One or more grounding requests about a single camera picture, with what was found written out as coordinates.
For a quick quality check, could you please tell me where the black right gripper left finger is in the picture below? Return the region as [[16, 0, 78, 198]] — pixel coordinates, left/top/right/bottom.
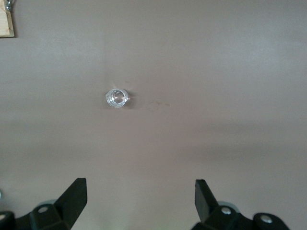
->
[[0, 178, 87, 230]]

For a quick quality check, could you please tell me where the wooden cutting board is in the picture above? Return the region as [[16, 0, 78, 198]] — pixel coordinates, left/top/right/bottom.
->
[[0, 0, 17, 38]]

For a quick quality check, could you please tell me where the clear glass measuring cup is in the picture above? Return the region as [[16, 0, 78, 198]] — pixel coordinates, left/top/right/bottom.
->
[[105, 88, 128, 109]]

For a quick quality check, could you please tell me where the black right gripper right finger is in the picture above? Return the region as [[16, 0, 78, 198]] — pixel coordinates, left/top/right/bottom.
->
[[191, 179, 290, 230]]

